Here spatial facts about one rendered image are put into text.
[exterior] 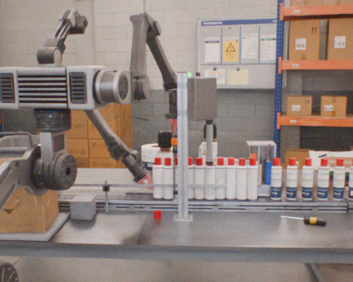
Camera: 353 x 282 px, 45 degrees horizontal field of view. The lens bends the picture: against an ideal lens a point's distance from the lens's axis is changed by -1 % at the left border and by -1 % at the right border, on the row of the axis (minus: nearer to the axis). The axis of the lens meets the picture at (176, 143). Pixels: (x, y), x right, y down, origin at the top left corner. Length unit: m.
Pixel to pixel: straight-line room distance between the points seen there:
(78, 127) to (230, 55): 2.41
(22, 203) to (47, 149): 0.33
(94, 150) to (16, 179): 4.04
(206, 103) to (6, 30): 6.36
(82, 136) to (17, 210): 3.82
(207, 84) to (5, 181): 0.95
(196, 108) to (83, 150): 3.89
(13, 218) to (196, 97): 0.92
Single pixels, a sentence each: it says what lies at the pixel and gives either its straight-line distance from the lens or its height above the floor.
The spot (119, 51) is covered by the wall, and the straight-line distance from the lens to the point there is 6.97.
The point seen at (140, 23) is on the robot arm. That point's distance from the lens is 1.89.
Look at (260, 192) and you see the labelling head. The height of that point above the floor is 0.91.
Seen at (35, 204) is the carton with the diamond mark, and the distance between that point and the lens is 1.86.
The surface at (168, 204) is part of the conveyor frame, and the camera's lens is 2.10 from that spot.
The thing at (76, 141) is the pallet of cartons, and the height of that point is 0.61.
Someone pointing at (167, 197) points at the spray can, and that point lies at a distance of 2.11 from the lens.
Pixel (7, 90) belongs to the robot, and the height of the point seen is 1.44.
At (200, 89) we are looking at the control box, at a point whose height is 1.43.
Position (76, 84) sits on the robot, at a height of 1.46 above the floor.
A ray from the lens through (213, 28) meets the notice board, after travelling 6.43.
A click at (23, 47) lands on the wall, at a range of 7.82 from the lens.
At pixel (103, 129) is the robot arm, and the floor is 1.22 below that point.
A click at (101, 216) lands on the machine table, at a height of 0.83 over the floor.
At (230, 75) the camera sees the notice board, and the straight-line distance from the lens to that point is 6.35.
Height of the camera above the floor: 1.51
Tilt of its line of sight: 10 degrees down
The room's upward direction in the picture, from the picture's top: 1 degrees counter-clockwise
